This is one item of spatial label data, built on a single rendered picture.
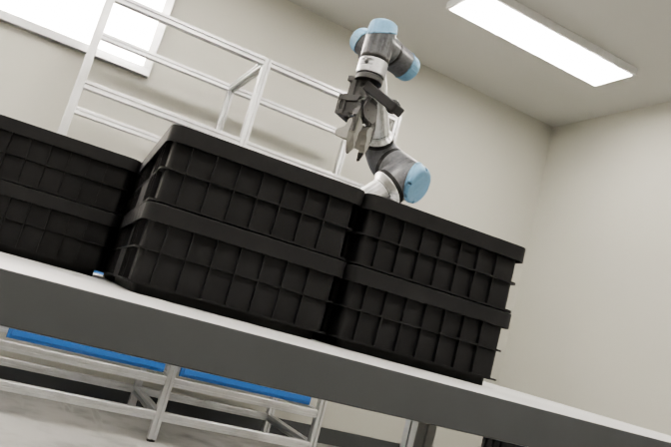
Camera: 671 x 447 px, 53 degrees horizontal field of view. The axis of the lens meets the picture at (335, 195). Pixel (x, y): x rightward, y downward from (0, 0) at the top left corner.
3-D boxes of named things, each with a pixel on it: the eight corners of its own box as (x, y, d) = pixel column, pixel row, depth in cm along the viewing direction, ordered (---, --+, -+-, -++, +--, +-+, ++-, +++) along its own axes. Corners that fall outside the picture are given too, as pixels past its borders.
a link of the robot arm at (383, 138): (383, 157, 224) (373, 19, 193) (405, 172, 217) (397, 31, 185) (355, 171, 219) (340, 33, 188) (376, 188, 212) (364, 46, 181)
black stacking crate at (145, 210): (102, 279, 124) (124, 217, 126) (256, 320, 134) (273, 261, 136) (118, 287, 87) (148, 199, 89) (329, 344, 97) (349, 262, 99)
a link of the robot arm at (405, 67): (401, 49, 189) (379, 29, 181) (427, 63, 182) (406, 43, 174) (384, 73, 190) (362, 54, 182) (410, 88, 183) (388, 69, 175)
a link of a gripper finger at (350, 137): (331, 152, 167) (343, 121, 170) (351, 154, 164) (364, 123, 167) (326, 145, 165) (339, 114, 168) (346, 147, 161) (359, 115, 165)
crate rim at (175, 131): (138, 173, 128) (142, 161, 128) (285, 221, 137) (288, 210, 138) (168, 138, 91) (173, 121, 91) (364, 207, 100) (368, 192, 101)
